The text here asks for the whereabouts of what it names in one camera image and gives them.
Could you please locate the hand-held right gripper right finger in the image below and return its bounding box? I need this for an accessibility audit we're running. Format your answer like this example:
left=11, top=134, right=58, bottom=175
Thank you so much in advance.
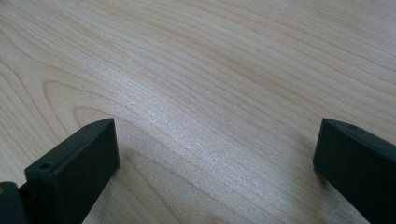
left=312, top=118, right=396, bottom=224

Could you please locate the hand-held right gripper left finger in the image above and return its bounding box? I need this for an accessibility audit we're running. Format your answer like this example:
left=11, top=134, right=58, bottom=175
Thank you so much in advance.
left=23, top=118, right=120, bottom=224

